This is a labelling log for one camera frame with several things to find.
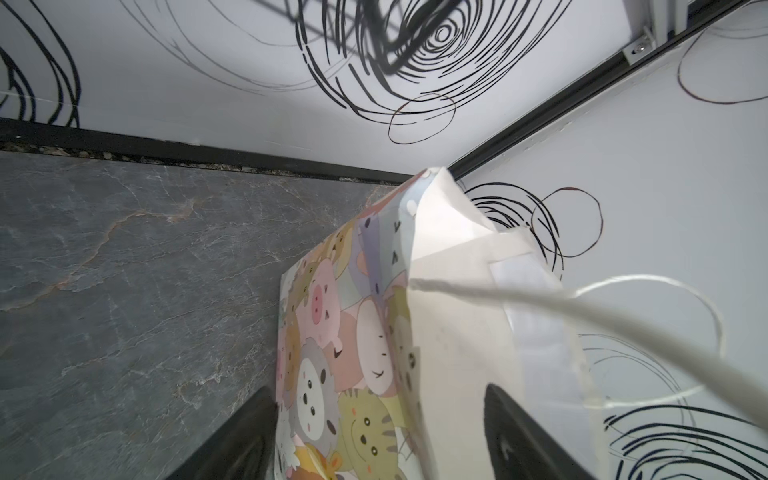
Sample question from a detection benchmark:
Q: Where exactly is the white patterned paper bag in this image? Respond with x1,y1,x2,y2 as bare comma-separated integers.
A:
273,168,767,479

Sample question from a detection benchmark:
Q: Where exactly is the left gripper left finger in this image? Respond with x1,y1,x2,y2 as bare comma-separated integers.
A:
167,386,278,480

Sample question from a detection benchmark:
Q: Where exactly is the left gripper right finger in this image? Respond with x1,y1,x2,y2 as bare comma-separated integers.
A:
483,383,593,480

